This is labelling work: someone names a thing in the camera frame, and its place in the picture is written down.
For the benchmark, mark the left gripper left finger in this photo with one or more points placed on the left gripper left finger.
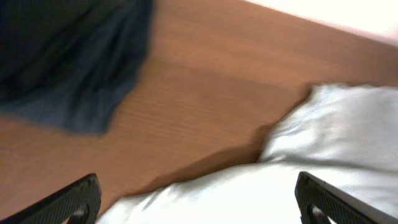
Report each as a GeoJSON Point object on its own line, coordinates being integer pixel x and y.
{"type": "Point", "coordinates": [78, 202]}

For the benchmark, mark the light grey-green t-shirt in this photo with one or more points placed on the light grey-green t-shirt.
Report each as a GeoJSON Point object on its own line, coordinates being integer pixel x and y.
{"type": "Point", "coordinates": [346, 136]}

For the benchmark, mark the folded navy blue garment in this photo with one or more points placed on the folded navy blue garment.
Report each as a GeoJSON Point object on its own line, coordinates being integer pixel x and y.
{"type": "Point", "coordinates": [70, 63]}

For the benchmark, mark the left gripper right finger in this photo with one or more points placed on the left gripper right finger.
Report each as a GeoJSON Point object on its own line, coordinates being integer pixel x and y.
{"type": "Point", "coordinates": [320, 202]}

